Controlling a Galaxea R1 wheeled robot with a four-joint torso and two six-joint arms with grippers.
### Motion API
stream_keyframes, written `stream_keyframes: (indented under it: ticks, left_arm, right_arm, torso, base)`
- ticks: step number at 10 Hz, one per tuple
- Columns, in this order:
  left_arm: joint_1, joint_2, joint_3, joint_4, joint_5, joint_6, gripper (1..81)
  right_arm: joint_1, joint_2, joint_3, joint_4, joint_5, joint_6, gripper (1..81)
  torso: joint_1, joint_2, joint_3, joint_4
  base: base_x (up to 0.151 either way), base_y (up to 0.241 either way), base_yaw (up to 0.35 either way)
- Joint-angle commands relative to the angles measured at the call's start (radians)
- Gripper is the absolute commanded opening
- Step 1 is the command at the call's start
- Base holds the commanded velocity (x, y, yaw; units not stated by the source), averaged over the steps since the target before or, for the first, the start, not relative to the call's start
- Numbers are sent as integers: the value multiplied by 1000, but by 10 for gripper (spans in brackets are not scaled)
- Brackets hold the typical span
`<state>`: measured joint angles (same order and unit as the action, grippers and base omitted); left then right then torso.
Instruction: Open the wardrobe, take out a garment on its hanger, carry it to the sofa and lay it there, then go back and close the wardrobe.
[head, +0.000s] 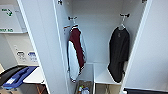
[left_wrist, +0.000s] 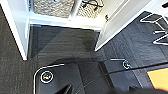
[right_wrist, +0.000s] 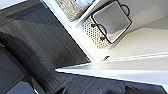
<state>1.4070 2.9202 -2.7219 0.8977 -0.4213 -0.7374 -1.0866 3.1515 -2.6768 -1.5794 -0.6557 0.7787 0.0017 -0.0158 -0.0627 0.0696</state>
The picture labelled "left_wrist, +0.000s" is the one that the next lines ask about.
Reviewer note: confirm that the white wardrobe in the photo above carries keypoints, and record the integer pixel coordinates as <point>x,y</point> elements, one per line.
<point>60,23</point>

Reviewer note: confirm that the brown cardboard box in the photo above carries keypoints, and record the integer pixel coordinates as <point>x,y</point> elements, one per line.
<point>53,8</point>

